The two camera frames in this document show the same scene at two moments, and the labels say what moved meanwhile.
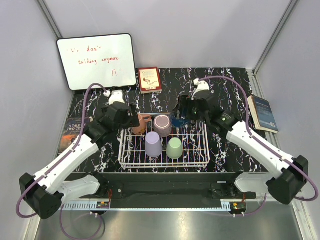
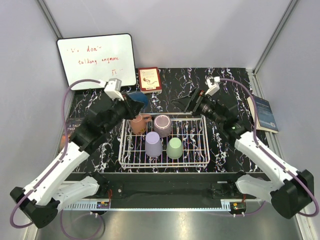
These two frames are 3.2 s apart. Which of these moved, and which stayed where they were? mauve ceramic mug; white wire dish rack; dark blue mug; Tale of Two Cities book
Moved: dark blue mug
Stayed: white wire dish rack; Tale of Two Cities book; mauve ceramic mug
